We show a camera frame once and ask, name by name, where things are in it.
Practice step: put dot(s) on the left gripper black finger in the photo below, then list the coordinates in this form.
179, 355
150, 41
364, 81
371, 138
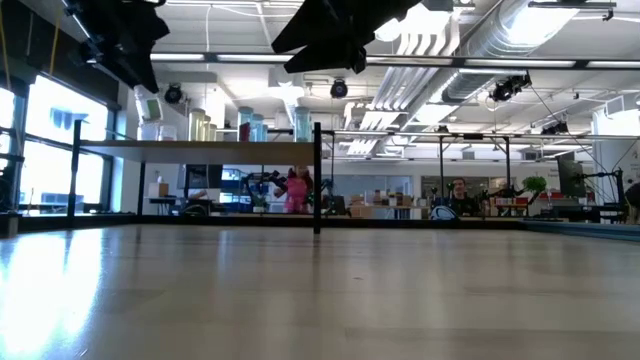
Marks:
135, 67

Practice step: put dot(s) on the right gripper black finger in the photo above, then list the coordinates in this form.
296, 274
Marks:
330, 25
335, 59

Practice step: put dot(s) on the teal pill bottle white cap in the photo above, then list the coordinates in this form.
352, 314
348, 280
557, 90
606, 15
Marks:
302, 125

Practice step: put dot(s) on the black background robot arm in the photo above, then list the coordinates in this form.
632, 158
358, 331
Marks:
260, 182

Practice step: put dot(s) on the black ceiling spotlight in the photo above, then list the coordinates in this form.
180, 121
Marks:
338, 89
173, 94

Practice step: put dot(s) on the white finned ceiling fixture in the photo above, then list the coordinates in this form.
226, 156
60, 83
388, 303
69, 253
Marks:
430, 35

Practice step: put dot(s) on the white ceiling fin panel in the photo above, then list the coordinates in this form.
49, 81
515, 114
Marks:
372, 120

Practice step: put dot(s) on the ceiling strip light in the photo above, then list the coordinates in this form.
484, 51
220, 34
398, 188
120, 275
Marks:
240, 58

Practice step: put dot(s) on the black display screen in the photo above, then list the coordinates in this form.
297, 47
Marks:
202, 176

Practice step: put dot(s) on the person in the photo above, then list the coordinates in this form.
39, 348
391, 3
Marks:
462, 197
297, 192

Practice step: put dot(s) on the black track light cluster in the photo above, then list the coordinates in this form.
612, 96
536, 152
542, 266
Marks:
510, 87

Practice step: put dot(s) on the cardboard box stack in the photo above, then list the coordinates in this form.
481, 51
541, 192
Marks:
380, 202

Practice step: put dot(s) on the blue white round object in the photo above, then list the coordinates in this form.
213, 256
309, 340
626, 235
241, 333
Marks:
443, 213

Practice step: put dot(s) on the black track light pair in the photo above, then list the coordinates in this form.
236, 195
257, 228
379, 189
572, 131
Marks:
555, 129

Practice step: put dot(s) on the small green potted plant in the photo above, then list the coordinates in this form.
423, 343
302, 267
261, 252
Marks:
535, 183

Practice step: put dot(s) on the black computer monitor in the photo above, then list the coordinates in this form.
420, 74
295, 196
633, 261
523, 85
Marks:
571, 177

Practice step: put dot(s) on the wooden shelf black frame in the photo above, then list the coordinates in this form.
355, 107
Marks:
165, 151

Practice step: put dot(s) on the silver ventilation duct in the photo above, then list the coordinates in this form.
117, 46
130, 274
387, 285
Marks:
500, 35

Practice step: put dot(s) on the black background rig frame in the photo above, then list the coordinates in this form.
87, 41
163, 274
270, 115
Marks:
441, 165

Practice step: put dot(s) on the black aluminium table frame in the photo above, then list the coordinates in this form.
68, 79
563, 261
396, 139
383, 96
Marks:
200, 220

